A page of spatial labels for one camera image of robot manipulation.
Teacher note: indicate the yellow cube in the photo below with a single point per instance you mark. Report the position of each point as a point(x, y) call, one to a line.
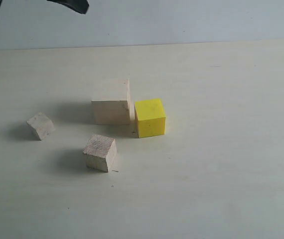
point(150, 118)

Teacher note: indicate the small wooden cube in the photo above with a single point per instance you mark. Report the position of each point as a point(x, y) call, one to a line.
point(41, 126)

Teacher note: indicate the large wooden cube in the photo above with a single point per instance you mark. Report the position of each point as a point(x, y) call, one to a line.
point(111, 102)

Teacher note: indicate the medium wooden cube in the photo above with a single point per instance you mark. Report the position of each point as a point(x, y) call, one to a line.
point(100, 152)

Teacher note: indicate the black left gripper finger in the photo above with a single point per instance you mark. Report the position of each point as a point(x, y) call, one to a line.
point(79, 6)

